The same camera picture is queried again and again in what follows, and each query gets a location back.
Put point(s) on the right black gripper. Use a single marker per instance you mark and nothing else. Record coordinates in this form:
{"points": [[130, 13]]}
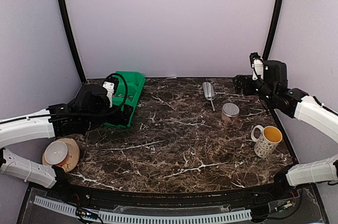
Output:
{"points": [[238, 85]]}

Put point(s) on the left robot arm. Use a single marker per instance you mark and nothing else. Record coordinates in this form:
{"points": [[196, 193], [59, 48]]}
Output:
{"points": [[54, 121]]}

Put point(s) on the white slotted cable duct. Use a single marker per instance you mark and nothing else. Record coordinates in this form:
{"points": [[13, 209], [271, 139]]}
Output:
{"points": [[90, 216]]}

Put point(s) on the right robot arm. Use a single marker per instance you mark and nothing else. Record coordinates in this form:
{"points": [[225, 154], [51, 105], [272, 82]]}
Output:
{"points": [[314, 130]]}

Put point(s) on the black front rail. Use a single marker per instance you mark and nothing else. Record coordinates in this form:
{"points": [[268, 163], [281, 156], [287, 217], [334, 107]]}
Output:
{"points": [[93, 193]]}

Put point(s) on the metal scoop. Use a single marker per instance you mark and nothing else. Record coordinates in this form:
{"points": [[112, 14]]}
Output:
{"points": [[209, 93]]}

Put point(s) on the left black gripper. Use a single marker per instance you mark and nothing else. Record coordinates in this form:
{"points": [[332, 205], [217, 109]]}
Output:
{"points": [[125, 115]]}

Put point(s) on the white bowl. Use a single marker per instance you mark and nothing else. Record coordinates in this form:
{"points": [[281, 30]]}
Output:
{"points": [[56, 152]]}

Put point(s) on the candies in clear container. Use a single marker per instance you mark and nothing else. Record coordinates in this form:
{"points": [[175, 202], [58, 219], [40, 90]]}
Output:
{"points": [[229, 120]]}

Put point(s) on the patterned mug yellow inside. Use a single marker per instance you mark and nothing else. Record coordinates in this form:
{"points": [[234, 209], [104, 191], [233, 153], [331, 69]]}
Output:
{"points": [[266, 140]]}

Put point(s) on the green three-compartment bin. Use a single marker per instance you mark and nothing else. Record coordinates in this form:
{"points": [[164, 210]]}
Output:
{"points": [[135, 82]]}

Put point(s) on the black frame post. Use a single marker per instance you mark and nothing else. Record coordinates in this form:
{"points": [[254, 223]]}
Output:
{"points": [[71, 40], [272, 29]]}

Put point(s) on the clear plastic lid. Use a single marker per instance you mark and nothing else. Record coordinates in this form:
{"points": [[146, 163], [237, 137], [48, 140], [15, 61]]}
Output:
{"points": [[230, 109]]}

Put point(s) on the right black frame post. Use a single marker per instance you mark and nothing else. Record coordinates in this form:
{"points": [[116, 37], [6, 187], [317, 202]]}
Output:
{"points": [[272, 29]]}

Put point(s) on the left black frame post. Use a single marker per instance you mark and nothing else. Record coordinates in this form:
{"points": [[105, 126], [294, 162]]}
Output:
{"points": [[71, 40]]}

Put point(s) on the wooden slice coaster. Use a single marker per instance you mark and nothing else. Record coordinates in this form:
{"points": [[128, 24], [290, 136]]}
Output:
{"points": [[72, 158]]}

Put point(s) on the clear plastic container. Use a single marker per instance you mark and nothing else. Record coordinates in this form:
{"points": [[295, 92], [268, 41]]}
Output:
{"points": [[229, 112]]}

